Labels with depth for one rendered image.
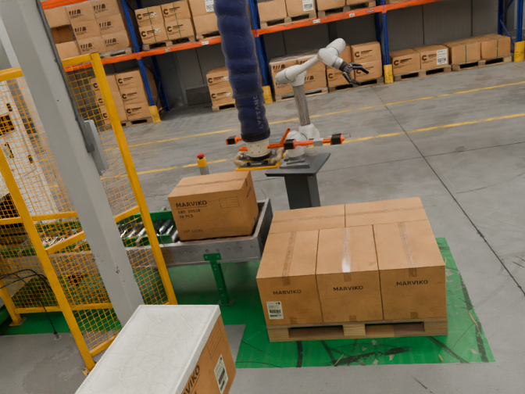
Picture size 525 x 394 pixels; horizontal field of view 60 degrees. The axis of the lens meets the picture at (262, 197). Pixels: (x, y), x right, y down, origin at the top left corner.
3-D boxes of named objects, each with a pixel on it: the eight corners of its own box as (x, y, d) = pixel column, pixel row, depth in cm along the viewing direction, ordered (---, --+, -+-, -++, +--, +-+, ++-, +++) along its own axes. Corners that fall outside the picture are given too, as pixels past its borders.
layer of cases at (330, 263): (266, 325, 321) (255, 278, 305) (282, 250, 410) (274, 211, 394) (447, 317, 296) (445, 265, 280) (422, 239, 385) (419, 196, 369)
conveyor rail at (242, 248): (2, 280, 401) (-7, 261, 394) (6, 277, 406) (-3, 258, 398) (258, 259, 352) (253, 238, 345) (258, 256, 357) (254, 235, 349)
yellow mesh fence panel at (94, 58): (87, 377, 328) (-44, 84, 245) (81, 371, 335) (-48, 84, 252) (186, 311, 378) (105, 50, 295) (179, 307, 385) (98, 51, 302)
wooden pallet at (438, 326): (269, 342, 326) (266, 326, 321) (284, 264, 416) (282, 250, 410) (448, 334, 301) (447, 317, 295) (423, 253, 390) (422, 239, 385)
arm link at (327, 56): (333, 60, 356) (341, 51, 362) (316, 50, 358) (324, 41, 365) (330, 70, 365) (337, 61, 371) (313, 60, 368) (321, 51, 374)
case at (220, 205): (180, 241, 374) (167, 197, 358) (194, 218, 410) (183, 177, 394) (251, 234, 361) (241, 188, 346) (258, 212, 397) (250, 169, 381)
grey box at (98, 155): (76, 173, 275) (58, 126, 263) (80, 170, 280) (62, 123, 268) (105, 170, 271) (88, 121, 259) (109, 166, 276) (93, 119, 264)
